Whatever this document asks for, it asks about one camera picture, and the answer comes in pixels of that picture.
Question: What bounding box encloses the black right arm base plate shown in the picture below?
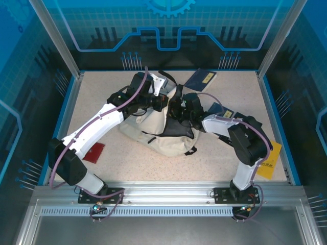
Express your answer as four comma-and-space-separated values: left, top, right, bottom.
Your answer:
213, 187, 261, 205

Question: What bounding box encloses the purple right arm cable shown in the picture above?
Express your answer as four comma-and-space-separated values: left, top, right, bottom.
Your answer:
198, 92, 272, 223

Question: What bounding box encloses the plain yellow book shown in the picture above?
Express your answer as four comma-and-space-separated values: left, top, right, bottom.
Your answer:
256, 139, 283, 181

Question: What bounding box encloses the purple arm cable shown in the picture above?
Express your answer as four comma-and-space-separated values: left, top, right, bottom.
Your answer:
198, 92, 272, 223
50, 66, 149, 223

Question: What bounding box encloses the white slotted cable duct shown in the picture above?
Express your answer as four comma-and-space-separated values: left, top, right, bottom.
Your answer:
40, 206, 247, 217

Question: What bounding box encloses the aluminium side rail blue edge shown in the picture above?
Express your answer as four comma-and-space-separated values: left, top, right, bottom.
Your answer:
256, 71, 301, 186
42, 72, 85, 186

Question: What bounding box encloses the aluminium frame post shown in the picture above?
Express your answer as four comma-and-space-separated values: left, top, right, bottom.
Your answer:
28, 0, 85, 79
256, 0, 306, 80

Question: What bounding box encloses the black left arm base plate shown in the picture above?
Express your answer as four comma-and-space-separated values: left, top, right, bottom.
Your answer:
78, 187, 129, 205

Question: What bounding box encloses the beige backpack with black straps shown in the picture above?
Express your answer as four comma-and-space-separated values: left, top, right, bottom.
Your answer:
119, 70, 198, 157

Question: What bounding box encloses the dark blue book yellow label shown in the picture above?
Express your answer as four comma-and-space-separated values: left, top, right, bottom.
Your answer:
183, 67, 218, 93
207, 102, 235, 119

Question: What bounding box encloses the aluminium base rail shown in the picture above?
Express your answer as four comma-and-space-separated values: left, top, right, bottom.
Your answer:
33, 180, 307, 205

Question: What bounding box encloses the red notebook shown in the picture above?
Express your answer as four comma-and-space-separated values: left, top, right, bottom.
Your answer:
82, 142, 106, 164

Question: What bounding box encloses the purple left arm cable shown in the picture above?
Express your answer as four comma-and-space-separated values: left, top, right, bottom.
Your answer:
50, 66, 149, 223

